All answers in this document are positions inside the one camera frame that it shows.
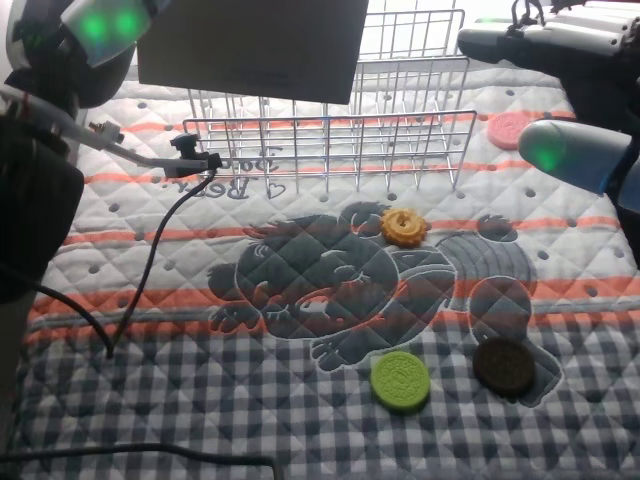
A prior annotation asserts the beige book with black characters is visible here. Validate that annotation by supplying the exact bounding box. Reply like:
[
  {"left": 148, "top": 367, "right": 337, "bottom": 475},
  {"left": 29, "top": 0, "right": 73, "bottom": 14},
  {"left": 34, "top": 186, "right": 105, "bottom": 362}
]
[{"left": 137, "top": 0, "right": 370, "bottom": 105}]

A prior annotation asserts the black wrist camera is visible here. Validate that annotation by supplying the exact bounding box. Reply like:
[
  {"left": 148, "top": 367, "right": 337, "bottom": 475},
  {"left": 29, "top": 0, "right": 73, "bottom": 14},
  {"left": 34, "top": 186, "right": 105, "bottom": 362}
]
[{"left": 169, "top": 132, "right": 224, "bottom": 177}]

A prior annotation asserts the green toy sandwich cookie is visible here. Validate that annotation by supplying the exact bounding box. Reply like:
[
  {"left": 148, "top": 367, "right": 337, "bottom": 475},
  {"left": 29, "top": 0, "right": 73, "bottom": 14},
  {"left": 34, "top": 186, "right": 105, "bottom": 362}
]
[{"left": 369, "top": 350, "right": 431, "bottom": 415}]

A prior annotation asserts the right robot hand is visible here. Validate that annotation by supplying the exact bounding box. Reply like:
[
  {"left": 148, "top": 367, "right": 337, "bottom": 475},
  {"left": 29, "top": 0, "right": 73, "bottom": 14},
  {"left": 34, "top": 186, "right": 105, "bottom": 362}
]
[{"left": 457, "top": 0, "right": 640, "bottom": 219}]

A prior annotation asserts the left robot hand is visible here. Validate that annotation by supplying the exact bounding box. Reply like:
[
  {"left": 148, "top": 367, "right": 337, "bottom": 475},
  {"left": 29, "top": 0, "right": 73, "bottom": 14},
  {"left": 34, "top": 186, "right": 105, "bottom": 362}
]
[{"left": 3, "top": 0, "right": 174, "bottom": 111}]

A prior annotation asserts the black cable along table edge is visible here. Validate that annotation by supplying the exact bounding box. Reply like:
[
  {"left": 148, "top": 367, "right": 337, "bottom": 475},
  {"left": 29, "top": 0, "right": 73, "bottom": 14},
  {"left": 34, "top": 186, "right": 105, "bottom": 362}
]
[{"left": 0, "top": 442, "right": 279, "bottom": 480}]

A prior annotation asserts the grey quilt with bear print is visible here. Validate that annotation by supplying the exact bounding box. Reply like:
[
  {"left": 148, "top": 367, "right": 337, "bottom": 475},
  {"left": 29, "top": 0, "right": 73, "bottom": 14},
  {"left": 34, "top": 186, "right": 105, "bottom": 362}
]
[{"left": 9, "top": 54, "right": 640, "bottom": 480}]

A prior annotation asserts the brown toy sandwich cookie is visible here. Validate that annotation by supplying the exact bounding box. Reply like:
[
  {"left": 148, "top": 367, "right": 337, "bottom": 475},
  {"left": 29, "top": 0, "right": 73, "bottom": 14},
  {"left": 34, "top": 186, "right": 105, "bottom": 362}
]
[{"left": 472, "top": 337, "right": 537, "bottom": 399}]

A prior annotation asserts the pink toy sandwich cookie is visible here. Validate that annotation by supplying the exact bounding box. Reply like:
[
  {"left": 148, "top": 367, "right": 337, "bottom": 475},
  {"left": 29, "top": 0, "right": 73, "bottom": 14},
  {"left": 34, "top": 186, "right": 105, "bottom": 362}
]
[{"left": 487, "top": 110, "right": 534, "bottom": 150}]

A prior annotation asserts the yellow toy butter cookie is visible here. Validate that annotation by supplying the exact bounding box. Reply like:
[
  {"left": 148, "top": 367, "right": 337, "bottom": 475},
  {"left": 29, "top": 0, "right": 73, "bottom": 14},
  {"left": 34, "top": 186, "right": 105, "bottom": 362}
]
[{"left": 379, "top": 208, "right": 431, "bottom": 249}]

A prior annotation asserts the black camera cable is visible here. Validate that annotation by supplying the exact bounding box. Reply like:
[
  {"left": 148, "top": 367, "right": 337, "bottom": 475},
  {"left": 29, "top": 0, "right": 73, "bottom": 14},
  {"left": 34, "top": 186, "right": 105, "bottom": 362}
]
[{"left": 0, "top": 167, "right": 219, "bottom": 359}]

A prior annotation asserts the white wire rack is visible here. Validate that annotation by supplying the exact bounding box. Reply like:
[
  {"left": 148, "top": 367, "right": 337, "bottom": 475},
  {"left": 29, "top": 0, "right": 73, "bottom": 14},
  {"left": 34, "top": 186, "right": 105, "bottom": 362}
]
[{"left": 182, "top": 8, "right": 477, "bottom": 195}]

